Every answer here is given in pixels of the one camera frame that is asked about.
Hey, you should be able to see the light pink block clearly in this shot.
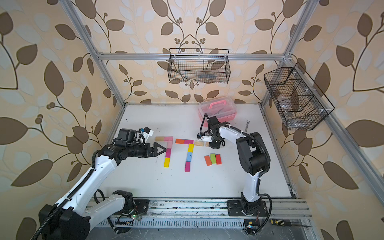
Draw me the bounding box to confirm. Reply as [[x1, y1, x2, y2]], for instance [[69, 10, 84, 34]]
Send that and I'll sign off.
[[167, 141, 173, 149]]

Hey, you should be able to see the magenta slanted block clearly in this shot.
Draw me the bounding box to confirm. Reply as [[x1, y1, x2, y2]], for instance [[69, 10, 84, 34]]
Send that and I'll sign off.
[[185, 161, 191, 173]]

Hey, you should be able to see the pink plastic storage box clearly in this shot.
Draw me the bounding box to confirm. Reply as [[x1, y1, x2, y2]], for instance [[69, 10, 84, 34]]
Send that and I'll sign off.
[[198, 97, 237, 123]]

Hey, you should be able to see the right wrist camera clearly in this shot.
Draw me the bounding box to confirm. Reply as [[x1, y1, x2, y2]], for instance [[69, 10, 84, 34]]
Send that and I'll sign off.
[[197, 134, 212, 143]]

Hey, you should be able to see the green block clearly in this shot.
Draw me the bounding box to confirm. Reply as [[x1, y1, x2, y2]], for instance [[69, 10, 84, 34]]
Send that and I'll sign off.
[[210, 154, 217, 164]]

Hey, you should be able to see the red block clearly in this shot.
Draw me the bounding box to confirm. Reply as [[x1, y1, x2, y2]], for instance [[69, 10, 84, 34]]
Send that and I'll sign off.
[[215, 154, 222, 165]]

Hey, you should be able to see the orange-red block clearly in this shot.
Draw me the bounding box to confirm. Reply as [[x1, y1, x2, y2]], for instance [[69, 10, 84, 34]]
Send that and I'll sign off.
[[204, 155, 212, 166]]

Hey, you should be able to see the black wire basket back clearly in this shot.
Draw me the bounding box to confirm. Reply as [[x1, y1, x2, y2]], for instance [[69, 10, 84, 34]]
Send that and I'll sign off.
[[167, 47, 231, 84]]

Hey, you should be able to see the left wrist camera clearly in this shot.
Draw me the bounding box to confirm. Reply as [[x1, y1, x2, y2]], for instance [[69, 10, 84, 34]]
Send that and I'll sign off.
[[139, 127, 154, 145]]

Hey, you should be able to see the yellow black screwdriver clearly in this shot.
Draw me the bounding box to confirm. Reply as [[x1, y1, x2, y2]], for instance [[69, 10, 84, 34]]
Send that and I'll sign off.
[[271, 219, 311, 228]]

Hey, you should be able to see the thin yellow block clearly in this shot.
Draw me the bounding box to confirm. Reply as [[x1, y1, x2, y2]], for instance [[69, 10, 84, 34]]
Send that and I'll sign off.
[[164, 158, 171, 168]]

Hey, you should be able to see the black wire basket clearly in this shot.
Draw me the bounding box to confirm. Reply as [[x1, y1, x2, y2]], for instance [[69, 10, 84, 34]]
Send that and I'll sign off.
[[264, 63, 335, 131], [167, 47, 231, 84]]

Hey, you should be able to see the dark pink block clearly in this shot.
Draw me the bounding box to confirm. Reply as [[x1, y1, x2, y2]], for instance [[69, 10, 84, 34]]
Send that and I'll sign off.
[[166, 149, 172, 159]]

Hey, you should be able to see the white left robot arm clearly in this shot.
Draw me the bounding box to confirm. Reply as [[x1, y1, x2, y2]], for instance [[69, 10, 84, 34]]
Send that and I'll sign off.
[[32, 127, 167, 240]]

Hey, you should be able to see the black wire basket right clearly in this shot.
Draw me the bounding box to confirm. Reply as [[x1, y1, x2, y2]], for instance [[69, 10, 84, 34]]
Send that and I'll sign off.
[[264, 63, 335, 131]]

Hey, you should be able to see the ridged wood block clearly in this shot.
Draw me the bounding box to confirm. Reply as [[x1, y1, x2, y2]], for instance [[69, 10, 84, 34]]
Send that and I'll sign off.
[[194, 141, 205, 147]]

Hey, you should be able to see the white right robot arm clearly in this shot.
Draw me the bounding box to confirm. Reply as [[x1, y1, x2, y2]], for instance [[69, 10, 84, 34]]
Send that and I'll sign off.
[[198, 114, 273, 236]]

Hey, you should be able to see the orange block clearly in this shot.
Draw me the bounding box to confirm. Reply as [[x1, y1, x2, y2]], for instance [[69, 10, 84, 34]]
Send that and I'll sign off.
[[175, 139, 185, 144]]

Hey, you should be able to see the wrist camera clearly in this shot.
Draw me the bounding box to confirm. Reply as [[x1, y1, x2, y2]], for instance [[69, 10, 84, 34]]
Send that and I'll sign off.
[[139, 127, 154, 145], [197, 134, 212, 143]]

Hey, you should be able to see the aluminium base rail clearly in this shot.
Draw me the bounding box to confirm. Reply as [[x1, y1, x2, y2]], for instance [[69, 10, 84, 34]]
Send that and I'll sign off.
[[110, 198, 315, 229]]

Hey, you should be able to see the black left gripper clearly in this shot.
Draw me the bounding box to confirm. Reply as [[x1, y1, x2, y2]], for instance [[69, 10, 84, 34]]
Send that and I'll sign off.
[[125, 143, 166, 158]]

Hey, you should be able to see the silver wrench on table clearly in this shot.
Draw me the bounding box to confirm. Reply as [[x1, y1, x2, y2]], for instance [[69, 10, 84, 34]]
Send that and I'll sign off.
[[245, 120, 250, 133]]

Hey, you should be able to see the aluminium frame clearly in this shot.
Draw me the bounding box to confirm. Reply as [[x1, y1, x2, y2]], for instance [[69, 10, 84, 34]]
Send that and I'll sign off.
[[60, 1, 384, 203]]

